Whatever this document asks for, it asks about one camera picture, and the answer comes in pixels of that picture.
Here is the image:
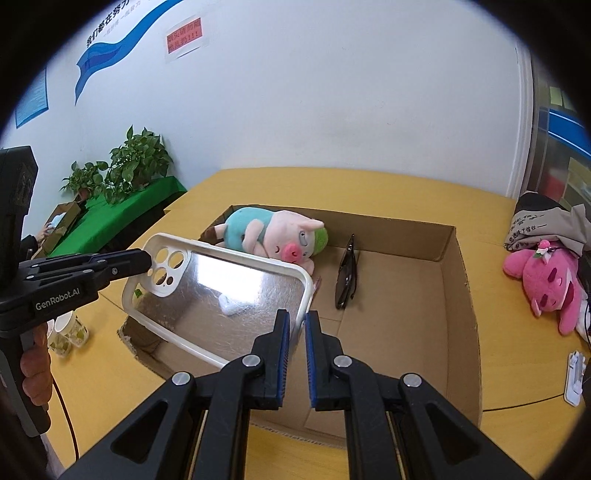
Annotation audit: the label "green cloth covered table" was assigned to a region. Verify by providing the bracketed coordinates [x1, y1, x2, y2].
[46, 175, 188, 259]

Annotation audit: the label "red wall sign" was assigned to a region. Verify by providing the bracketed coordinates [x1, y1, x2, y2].
[164, 16, 208, 63]

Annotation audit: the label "small potted green plant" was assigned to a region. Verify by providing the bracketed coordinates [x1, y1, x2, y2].
[61, 161, 109, 201]

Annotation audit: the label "small white object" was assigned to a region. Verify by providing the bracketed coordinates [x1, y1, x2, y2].
[219, 295, 245, 317]

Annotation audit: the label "small open cardboard box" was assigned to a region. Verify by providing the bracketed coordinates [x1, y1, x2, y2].
[32, 200, 84, 259]

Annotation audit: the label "brown cardboard box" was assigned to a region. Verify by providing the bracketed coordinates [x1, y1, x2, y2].
[117, 204, 483, 450]

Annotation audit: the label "glass door with blue stripe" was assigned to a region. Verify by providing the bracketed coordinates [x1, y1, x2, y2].
[526, 60, 591, 204]

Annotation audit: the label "clear white phone case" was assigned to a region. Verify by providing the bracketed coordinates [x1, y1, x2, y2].
[121, 233, 313, 367]

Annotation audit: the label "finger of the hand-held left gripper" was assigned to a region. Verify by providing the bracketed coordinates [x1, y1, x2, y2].
[18, 248, 154, 296]

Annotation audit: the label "magenta pink plush toy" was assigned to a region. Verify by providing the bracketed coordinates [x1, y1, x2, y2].
[502, 239, 586, 335]

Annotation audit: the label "grey cloth bag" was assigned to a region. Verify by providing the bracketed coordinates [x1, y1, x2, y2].
[503, 191, 591, 259]

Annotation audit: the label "blue wave wall decal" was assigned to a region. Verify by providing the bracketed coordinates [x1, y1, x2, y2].
[75, 0, 176, 107]

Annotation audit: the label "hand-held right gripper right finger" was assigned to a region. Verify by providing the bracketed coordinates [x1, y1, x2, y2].
[305, 310, 536, 480]

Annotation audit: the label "blue wall poster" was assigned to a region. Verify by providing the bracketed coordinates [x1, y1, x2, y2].
[15, 71, 50, 129]

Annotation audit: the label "person's left hand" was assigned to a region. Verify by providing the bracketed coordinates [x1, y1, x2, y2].
[21, 323, 54, 407]

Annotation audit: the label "pink pig plush toy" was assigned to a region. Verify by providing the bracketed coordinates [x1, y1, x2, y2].
[208, 207, 329, 274]

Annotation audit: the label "thin black cable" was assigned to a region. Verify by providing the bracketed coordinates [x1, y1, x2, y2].
[481, 391, 570, 412]

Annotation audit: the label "large potted green plant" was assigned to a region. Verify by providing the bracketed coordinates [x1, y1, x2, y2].
[104, 126, 174, 204]

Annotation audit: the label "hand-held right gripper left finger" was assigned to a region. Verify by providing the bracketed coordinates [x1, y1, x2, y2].
[58, 309, 291, 480]

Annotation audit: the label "black sunglasses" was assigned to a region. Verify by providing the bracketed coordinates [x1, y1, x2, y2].
[335, 234, 358, 310]

